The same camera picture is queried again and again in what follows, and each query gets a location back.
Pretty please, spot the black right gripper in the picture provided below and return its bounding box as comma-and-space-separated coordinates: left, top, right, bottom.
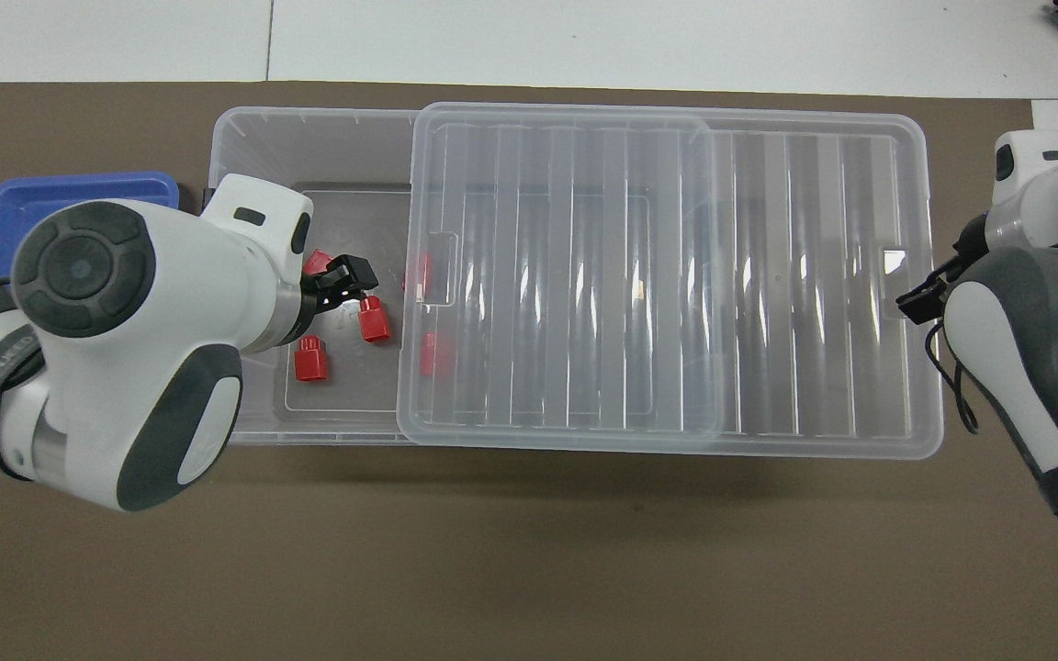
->
895, 217, 993, 325

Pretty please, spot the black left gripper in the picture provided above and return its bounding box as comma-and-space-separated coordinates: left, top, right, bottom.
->
299, 255, 377, 315

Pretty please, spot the clear ribbed box lid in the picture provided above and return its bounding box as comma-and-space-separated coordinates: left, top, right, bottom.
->
397, 101, 945, 460

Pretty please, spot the clear plastic storage box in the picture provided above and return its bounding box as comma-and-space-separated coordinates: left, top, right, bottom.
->
208, 106, 734, 447

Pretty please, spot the blue plastic tray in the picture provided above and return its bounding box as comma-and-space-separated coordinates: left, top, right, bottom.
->
0, 171, 183, 286

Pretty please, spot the brown table mat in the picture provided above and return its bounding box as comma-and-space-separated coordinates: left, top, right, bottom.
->
0, 81, 1058, 661

